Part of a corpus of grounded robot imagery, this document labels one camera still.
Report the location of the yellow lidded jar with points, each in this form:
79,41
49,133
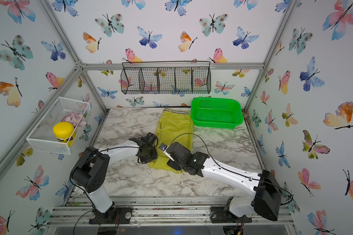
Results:
64,132

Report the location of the aluminium front rail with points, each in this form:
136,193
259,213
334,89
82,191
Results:
150,211

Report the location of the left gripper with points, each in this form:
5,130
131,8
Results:
154,150

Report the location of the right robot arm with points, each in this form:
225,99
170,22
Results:
262,189

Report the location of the black wire wall basket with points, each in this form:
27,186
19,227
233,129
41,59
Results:
166,78

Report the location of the green plastic basket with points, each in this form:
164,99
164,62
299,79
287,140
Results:
216,113

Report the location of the pink item in basket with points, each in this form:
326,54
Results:
76,119

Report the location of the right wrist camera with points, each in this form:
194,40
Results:
163,147

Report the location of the white mesh wall basket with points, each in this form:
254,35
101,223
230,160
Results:
42,138

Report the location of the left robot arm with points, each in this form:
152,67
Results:
90,171

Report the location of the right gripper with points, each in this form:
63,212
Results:
173,164

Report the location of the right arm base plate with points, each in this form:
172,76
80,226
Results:
223,215

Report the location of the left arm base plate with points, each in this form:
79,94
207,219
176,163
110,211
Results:
114,216

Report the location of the lime green long pants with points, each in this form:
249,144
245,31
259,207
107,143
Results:
173,126

